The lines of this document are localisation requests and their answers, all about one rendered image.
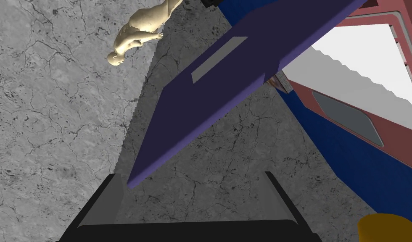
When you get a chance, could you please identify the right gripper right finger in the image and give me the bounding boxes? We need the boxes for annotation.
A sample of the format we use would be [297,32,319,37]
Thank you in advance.
[256,171,308,227]

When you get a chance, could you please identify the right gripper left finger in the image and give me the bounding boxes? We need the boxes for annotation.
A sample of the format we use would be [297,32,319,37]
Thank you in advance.
[69,173,126,232]

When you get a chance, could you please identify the blue cabinet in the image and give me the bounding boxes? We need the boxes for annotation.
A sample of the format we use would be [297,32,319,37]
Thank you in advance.
[217,0,412,230]

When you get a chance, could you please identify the yellow rounded object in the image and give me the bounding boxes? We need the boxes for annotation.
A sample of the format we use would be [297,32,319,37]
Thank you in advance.
[357,213,412,242]

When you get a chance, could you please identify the purple appliance door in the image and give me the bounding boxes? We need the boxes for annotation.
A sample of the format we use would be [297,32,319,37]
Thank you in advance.
[127,0,369,190]

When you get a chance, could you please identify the red appliance with white inside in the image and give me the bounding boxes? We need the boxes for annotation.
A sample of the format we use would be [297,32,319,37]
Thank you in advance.
[266,0,412,174]

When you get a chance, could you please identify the cream human figure statue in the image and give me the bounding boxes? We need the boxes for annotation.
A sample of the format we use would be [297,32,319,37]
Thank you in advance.
[106,0,184,67]

